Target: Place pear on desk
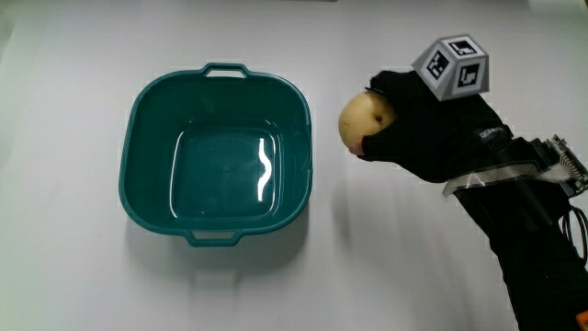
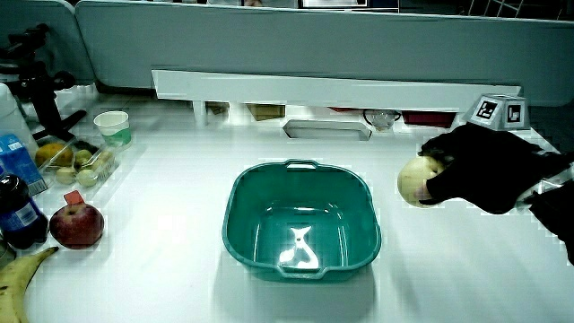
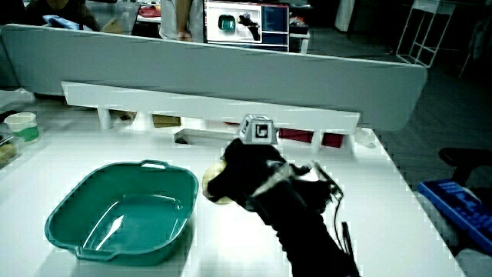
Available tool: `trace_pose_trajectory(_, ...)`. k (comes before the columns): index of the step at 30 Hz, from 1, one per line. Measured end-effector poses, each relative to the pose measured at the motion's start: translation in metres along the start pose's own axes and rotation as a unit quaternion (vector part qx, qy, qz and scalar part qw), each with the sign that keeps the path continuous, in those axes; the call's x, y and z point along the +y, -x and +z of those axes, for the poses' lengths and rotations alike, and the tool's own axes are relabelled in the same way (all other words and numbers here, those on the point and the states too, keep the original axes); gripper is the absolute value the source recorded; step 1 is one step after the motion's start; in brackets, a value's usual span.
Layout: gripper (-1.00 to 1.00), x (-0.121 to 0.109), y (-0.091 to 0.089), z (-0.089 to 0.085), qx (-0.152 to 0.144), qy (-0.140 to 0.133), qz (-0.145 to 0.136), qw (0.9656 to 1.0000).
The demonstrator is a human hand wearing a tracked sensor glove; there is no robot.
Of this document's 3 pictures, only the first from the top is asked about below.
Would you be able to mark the person's right hand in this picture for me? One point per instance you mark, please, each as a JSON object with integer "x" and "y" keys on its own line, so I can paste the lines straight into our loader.
{"x": 436, "y": 133}

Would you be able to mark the yellow potato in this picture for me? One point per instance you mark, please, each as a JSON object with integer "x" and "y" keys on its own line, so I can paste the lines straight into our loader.
{"x": 360, "y": 117}

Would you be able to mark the person's right forearm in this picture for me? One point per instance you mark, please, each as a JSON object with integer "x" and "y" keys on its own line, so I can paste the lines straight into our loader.
{"x": 528, "y": 243}

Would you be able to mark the white desk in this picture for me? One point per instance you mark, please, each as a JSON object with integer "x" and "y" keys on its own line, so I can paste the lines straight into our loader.
{"x": 69, "y": 138}

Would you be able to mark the grey wrist sensor module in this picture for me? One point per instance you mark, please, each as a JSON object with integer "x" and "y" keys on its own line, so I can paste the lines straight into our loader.
{"x": 562, "y": 167}

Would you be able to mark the teal plastic basin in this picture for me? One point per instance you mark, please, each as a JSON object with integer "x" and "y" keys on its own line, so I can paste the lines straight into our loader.
{"x": 220, "y": 174}

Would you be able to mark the orange object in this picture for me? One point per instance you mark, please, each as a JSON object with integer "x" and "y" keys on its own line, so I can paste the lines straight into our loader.
{"x": 582, "y": 323}

